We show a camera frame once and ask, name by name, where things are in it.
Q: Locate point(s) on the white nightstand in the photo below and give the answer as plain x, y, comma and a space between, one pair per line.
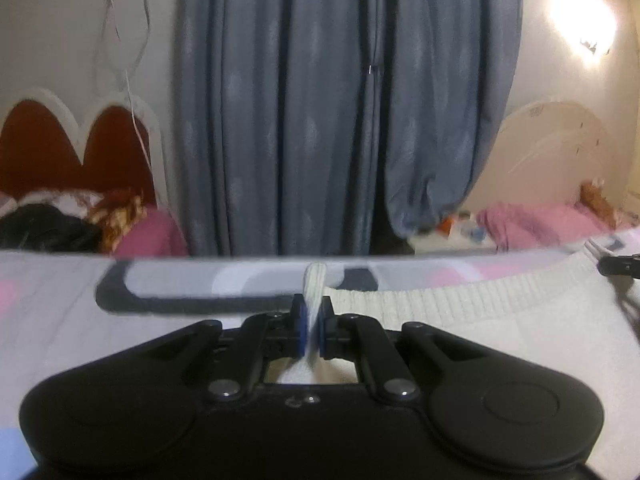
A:
440, 245

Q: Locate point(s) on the patterned pink grey bedsheet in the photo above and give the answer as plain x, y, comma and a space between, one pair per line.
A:
50, 310

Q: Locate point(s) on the cream arched headboard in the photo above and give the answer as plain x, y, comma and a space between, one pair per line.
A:
545, 160

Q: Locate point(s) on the cream knitted sweater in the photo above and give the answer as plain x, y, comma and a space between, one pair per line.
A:
475, 310

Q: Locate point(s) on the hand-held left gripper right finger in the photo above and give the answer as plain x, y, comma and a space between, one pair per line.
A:
324, 332

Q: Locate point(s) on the red scalloped headboard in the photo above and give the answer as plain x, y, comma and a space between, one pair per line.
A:
45, 145

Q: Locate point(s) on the glowing wall lamp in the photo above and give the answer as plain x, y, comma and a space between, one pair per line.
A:
582, 15

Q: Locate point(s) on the orange box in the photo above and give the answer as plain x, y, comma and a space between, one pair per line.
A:
446, 225

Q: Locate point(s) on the black cloth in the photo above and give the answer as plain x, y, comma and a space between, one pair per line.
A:
45, 230

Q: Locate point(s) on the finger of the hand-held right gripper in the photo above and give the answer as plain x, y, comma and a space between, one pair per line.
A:
620, 266

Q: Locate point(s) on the floral orange cloth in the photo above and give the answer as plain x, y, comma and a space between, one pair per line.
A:
120, 215

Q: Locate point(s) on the pink striped pillow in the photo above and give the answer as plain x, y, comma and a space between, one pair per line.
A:
150, 235

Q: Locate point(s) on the small pale bottle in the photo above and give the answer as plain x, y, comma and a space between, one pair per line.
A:
472, 227

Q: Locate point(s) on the blue-grey curtain panel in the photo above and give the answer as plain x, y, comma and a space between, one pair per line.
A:
445, 100
275, 110

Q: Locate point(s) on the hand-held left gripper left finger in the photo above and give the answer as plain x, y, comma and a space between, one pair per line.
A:
301, 330

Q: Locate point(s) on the orange plush cloth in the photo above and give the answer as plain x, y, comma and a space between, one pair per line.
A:
597, 202

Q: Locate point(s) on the pink blanket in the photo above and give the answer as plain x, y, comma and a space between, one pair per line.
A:
530, 222

